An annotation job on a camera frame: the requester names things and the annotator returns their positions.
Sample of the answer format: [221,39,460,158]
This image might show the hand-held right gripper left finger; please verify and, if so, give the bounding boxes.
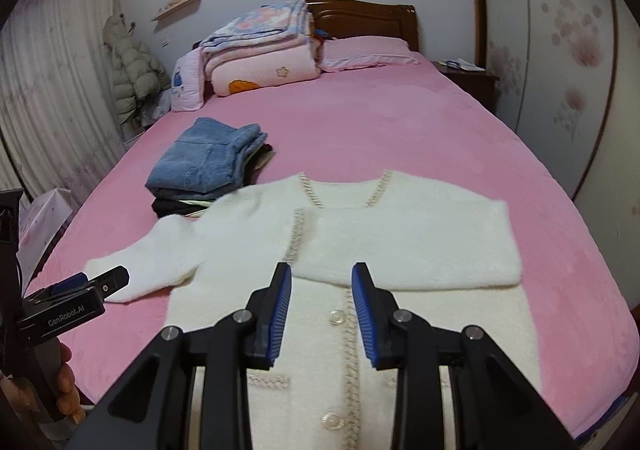
[92,262,293,450]

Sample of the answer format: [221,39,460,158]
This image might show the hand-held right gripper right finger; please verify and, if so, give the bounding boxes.
[351,261,576,450]

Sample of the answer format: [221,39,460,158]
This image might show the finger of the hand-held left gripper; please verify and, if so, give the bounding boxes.
[22,272,91,303]
[85,266,131,303]

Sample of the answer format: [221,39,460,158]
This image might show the white fuzzy cardigan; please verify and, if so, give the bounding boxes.
[84,170,543,450]

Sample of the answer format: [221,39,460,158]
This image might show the stack of folded clothes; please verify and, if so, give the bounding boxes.
[152,145,276,218]

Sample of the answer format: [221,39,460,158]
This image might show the person's left hand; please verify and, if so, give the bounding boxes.
[0,342,86,426]

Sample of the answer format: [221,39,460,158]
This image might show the pink paper bag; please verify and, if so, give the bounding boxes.
[17,187,76,281]

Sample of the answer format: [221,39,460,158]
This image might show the folded blue jeans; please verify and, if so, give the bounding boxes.
[145,117,268,193]

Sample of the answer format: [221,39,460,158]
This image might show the pink bed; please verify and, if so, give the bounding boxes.
[25,37,640,441]

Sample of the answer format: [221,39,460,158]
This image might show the pale patterned curtain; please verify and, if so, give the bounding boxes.
[0,0,128,211]

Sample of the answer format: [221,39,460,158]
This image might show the pale puffer jacket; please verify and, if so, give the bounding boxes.
[102,12,173,128]

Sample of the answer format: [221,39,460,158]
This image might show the pink printed cushion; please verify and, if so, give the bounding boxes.
[170,50,208,113]

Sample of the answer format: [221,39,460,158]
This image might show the folded pink quilt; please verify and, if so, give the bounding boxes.
[202,37,322,97]

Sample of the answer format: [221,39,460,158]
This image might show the brown wooden nightstand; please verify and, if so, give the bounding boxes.
[430,59,501,113]

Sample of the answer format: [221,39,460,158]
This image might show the pink pillow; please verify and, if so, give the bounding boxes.
[317,36,421,73]

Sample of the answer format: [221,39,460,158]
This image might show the papers on nightstand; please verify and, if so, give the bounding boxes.
[440,58,486,72]

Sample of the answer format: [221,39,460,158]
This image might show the folded floral quilt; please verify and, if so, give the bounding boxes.
[200,0,316,56]

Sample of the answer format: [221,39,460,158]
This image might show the brown wooden headboard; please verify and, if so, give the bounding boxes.
[305,0,420,53]

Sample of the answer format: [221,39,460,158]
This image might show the floral pattern wardrobe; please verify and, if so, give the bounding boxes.
[472,0,640,311]

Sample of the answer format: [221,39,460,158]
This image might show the pale wall shelf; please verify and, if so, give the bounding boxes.
[151,0,202,22]

